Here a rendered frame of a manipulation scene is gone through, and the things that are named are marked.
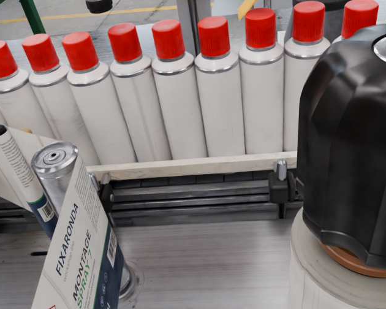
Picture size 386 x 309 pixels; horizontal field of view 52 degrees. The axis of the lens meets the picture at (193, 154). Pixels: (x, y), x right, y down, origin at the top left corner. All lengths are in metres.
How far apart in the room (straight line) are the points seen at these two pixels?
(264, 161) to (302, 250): 0.29
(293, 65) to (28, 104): 0.32
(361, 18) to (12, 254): 0.48
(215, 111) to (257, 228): 0.15
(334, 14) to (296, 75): 0.29
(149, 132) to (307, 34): 0.22
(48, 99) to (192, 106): 0.17
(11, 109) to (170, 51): 0.21
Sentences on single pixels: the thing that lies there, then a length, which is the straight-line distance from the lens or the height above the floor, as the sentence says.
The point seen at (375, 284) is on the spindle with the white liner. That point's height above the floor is 1.07.
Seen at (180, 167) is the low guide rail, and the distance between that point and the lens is 0.52.
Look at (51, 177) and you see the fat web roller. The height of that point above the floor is 1.06.
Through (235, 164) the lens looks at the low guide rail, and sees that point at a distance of 0.51.
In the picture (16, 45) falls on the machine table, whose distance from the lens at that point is 1.27.
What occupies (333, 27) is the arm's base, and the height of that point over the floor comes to 0.95.
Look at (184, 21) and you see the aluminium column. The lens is 0.59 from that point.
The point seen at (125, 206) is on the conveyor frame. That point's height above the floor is 0.86.
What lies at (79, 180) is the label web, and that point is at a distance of 0.32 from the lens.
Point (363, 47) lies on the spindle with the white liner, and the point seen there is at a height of 1.18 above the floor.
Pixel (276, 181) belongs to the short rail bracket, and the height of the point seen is 0.92.
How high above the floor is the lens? 1.26
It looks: 40 degrees down
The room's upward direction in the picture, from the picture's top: 10 degrees counter-clockwise
